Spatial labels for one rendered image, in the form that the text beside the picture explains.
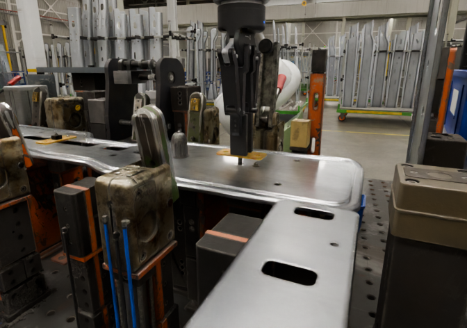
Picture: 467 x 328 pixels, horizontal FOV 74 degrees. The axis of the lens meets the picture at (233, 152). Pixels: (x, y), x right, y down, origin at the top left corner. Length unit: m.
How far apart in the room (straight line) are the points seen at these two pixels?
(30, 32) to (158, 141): 4.25
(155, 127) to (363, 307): 0.55
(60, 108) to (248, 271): 0.82
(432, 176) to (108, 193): 0.34
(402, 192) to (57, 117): 0.89
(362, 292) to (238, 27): 0.59
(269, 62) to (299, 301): 0.51
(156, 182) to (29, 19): 4.29
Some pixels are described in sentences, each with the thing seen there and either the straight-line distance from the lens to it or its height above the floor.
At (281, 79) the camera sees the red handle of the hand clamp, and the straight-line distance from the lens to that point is 0.76.
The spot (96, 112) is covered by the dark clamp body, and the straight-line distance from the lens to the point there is 0.96.
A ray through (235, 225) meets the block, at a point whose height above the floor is 0.98.
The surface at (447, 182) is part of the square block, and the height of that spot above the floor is 1.06.
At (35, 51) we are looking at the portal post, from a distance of 4.60.
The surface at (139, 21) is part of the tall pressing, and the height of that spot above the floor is 1.82.
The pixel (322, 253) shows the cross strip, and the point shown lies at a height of 1.00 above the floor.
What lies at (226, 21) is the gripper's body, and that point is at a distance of 0.50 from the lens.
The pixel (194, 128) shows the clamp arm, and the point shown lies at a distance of 0.75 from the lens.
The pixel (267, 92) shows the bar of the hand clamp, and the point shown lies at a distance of 0.67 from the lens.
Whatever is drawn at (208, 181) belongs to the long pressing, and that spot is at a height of 1.00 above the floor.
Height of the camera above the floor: 1.17
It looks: 15 degrees down
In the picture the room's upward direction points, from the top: straight up
